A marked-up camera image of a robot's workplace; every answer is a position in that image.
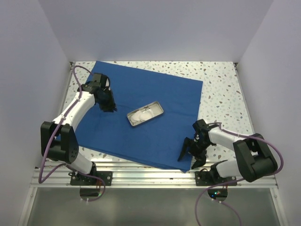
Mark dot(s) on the blue surgical drape cloth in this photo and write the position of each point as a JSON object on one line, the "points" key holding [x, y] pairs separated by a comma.
{"points": [[156, 143]]}

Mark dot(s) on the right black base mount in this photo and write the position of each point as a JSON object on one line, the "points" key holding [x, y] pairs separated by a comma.
{"points": [[212, 178]]}

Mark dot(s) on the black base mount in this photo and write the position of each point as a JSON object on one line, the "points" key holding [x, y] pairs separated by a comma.
{"points": [[95, 178], [212, 178]]}

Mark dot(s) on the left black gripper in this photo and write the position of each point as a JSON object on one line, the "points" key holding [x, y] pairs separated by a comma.
{"points": [[111, 106]]}

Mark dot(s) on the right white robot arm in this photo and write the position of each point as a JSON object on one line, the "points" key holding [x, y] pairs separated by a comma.
{"points": [[253, 157]]}

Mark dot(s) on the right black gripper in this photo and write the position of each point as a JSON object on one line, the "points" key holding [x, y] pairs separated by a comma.
{"points": [[187, 141]]}

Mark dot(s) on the white gauze pad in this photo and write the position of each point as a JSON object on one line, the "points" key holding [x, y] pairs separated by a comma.
{"points": [[148, 113], [137, 117]]}

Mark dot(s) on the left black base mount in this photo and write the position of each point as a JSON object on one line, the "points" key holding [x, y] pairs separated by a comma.
{"points": [[95, 178]]}

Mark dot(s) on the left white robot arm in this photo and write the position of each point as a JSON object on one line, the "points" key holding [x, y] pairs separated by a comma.
{"points": [[58, 139]]}

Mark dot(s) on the aluminium frame rail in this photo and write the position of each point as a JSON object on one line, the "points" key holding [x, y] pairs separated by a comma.
{"points": [[125, 174]]}

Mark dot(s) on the metal instrument tray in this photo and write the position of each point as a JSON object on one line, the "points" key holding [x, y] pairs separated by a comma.
{"points": [[155, 106]]}

